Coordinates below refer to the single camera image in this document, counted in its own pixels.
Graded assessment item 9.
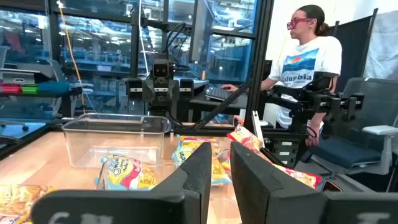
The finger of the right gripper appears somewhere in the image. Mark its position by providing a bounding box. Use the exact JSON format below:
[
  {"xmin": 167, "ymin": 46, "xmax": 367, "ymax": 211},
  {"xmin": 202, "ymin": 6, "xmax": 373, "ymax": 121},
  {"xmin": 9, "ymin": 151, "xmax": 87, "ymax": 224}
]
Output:
[
  {"xmin": 167, "ymin": 80, "xmax": 181, "ymax": 105},
  {"xmin": 143, "ymin": 80, "xmax": 156, "ymax": 105}
]

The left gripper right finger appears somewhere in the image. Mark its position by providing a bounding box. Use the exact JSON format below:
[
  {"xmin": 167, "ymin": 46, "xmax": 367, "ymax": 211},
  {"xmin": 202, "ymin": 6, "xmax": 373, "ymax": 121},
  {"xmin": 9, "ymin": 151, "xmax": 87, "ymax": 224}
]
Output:
[{"xmin": 230, "ymin": 141, "xmax": 398, "ymax": 224}]

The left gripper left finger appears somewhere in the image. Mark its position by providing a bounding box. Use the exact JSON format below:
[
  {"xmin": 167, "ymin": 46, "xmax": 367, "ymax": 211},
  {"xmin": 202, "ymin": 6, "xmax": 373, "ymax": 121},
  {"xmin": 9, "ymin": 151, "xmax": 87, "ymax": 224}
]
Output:
[{"xmin": 30, "ymin": 142, "xmax": 213, "ymax": 224}]

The yellow Maruchan noodle pack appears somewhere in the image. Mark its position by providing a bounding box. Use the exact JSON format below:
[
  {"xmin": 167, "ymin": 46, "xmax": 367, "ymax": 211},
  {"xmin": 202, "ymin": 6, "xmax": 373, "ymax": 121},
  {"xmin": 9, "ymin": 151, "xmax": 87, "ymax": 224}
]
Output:
[{"xmin": 0, "ymin": 184, "xmax": 55, "ymax": 224}]

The red Maruchan noodle pack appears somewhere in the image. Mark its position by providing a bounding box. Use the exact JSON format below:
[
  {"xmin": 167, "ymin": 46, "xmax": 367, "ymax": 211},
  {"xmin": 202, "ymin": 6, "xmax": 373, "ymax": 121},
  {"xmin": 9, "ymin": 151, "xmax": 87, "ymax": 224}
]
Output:
[{"xmin": 226, "ymin": 124, "xmax": 323, "ymax": 190}]

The black desk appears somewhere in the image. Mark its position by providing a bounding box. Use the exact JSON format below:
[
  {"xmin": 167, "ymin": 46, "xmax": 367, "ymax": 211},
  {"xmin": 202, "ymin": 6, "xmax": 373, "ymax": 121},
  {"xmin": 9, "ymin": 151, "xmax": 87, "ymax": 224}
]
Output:
[{"xmin": 188, "ymin": 91, "xmax": 249, "ymax": 124}]

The black computer keyboard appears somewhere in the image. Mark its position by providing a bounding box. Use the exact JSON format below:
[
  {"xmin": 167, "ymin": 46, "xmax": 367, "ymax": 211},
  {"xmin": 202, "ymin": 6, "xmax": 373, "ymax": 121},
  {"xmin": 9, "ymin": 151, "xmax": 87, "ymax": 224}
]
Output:
[{"xmin": 205, "ymin": 86, "xmax": 239, "ymax": 102}]

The black labelled equipment box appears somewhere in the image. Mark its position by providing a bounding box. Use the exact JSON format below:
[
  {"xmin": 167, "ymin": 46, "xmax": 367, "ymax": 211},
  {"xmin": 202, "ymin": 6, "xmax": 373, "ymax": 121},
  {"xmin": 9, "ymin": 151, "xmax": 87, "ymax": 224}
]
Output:
[{"xmin": 266, "ymin": 138, "xmax": 300, "ymax": 169}]

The black computer monitor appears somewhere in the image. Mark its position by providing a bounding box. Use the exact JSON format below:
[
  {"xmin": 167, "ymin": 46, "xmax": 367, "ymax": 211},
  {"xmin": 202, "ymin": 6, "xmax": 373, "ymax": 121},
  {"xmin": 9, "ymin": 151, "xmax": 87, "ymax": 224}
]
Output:
[{"xmin": 190, "ymin": 0, "xmax": 218, "ymax": 63}]

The black shelf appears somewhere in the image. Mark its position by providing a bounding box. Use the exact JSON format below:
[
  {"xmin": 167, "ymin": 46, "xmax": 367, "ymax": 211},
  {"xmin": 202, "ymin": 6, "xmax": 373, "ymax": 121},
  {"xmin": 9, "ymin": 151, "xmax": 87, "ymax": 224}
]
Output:
[{"xmin": 0, "ymin": 86, "xmax": 84, "ymax": 118}]

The white metal bar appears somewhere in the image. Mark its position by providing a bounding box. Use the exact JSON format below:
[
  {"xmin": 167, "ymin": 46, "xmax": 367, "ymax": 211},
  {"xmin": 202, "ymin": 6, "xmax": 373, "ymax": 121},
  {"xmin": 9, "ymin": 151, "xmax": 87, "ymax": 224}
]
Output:
[{"xmin": 251, "ymin": 110, "xmax": 266, "ymax": 147}]

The blue storage tray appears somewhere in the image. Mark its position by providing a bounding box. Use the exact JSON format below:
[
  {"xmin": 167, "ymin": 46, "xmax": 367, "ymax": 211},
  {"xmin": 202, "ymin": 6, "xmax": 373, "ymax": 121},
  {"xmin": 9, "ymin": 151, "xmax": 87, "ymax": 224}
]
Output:
[{"xmin": 37, "ymin": 81, "xmax": 72, "ymax": 95}]

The green storage tray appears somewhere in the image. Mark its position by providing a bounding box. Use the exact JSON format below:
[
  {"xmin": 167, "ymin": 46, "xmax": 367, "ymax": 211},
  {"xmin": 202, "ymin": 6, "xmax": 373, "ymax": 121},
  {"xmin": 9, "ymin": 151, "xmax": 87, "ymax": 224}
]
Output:
[{"xmin": 21, "ymin": 84, "xmax": 40, "ymax": 95}]

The black chair base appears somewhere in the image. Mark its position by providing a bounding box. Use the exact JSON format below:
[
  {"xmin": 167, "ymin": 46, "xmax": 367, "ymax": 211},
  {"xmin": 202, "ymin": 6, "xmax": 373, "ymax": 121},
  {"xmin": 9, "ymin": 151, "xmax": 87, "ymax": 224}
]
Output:
[{"xmin": 0, "ymin": 120, "xmax": 29, "ymax": 132}]

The grey box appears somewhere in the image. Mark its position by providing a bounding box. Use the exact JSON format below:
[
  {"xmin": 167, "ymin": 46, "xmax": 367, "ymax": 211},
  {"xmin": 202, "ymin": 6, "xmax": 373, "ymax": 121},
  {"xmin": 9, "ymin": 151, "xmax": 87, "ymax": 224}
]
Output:
[{"xmin": 0, "ymin": 70, "xmax": 35, "ymax": 85}]

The red storage tray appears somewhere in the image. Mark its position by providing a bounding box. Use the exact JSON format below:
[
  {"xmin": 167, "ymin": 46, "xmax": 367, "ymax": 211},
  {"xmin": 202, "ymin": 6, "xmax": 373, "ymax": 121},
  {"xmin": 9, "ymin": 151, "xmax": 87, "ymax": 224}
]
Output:
[{"xmin": 0, "ymin": 83, "xmax": 22, "ymax": 95}]

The person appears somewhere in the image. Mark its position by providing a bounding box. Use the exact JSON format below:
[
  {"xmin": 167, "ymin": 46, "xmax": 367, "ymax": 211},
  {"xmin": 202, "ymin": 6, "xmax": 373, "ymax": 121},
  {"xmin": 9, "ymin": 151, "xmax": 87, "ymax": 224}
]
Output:
[{"xmin": 221, "ymin": 4, "xmax": 343, "ymax": 147}]

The grey office chair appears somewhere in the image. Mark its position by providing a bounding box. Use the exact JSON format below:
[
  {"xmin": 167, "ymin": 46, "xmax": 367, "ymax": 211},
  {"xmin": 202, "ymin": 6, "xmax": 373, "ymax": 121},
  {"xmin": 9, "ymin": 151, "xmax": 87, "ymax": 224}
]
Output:
[{"xmin": 309, "ymin": 77, "xmax": 398, "ymax": 192}]

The black partition panel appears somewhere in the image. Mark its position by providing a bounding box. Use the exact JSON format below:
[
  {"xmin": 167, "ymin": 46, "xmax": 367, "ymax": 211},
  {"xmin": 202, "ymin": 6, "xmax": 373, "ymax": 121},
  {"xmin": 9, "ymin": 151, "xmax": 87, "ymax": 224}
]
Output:
[{"xmin": 329, "ymin": 8, "xmax": 379, "ymax": 93}]

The grey crinkled sheet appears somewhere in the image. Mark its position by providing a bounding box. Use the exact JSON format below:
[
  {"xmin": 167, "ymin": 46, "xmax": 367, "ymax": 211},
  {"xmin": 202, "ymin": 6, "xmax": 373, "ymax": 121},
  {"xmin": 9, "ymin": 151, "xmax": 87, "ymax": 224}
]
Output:
[{"xmin": 363, "ymin": 11, "xmax": 398, "ymax": 80}]

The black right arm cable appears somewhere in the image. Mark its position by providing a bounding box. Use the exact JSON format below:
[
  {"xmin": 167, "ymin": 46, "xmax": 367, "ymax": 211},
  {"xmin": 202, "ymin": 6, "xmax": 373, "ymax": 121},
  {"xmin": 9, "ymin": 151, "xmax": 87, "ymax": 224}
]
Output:
[{"xmin": 164, "ymin": 22, "xmax": 191, "ymax": 73}]

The white cable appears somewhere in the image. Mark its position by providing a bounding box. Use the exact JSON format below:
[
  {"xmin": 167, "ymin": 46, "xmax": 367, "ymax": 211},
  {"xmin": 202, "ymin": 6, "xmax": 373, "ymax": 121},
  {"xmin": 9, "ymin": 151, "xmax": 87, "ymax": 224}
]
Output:
[{"xmin": 138, "ymin": 0, "xmax": 150, "ymax": 71}]

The yellow cable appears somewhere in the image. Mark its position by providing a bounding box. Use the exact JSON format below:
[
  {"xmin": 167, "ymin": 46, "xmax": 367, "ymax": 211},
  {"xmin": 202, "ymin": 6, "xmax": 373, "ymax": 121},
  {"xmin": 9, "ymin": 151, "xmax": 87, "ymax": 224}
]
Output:
[{"xmin": 57, "ymin": 0, "xmax": 87, "ymax": 115}]

